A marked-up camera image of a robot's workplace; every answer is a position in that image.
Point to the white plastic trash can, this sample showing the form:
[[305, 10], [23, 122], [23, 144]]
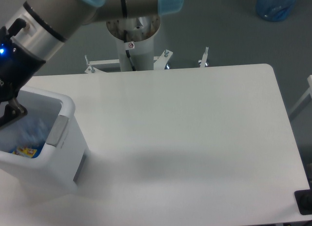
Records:
[[58, 165]]

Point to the black device at table edge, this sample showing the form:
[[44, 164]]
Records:
[[304, 201]]

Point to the blue and yellow snack packet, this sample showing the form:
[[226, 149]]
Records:
[[28, 151]]

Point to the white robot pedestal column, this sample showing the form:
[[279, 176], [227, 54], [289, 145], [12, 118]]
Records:
[[136, 34]]

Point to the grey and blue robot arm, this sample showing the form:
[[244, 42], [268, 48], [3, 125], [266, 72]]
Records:
[[40, 28]]

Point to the white frame at right edge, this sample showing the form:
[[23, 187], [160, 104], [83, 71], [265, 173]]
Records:
[[302, 102]]

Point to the white pedestal base frame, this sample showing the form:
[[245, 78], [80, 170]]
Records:
[[129, 62]]

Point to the crushed clear plastic water bottle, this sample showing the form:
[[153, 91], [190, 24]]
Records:
[[32, 130]]

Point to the blue plastic bag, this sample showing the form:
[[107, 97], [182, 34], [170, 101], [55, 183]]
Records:
[[274, 10]]

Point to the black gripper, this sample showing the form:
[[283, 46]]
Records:
[[17, 66]]

